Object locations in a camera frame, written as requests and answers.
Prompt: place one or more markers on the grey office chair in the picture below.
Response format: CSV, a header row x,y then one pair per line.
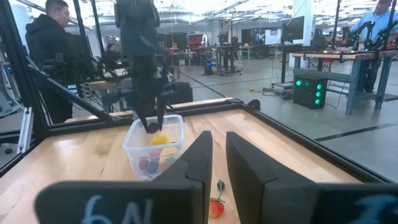
x,y
6,102

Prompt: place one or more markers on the background robot station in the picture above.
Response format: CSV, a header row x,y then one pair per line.
x,y
368,29

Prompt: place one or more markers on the clear plastic tupperware container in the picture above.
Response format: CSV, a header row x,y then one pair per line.
x,y
136,146

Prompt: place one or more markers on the wooden workbench with blue legs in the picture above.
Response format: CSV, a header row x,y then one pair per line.
x,y
342,56

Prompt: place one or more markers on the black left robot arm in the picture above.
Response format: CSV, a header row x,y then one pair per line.
x,y
138,31

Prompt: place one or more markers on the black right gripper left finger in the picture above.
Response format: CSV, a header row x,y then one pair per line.
x,y
174,199

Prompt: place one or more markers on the black box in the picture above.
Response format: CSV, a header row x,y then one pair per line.
x,y
182,92

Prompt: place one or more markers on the red toy strawberry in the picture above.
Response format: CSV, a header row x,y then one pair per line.
x,y
166,167
216,208
143,164

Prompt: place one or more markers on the black computer with green lights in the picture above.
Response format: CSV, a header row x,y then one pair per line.
x,y
309,91

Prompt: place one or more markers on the red shelf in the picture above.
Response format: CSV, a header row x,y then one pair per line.
x,y
196,40

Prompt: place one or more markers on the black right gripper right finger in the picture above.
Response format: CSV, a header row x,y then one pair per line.
x,y
267,193

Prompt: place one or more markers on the dark toy blueberry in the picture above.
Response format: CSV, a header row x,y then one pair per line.
x,y
152,167
221,185

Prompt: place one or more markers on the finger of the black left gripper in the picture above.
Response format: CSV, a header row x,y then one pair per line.
x,y
160,112
143,116

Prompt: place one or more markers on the wooden table with blue legs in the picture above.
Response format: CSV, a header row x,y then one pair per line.
x,y
102,84

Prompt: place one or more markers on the pink toy berry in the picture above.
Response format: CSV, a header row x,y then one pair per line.
x,y
155,153

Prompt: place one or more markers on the yellow toy lemon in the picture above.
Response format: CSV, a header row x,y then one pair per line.
x,y
168,154
160,139

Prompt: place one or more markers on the silver aluminium bracket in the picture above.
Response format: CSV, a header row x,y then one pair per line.
x,y
25,130

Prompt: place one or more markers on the black monitor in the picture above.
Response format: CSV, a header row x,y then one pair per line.
x,y
292,29

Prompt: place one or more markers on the black toy blackberry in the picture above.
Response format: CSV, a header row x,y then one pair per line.
x,y
153,127

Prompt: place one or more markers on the black equipment cart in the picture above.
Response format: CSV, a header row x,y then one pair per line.
x,y
230,59

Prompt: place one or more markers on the person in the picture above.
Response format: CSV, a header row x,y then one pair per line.
x,y
110,56
376,21
49,46

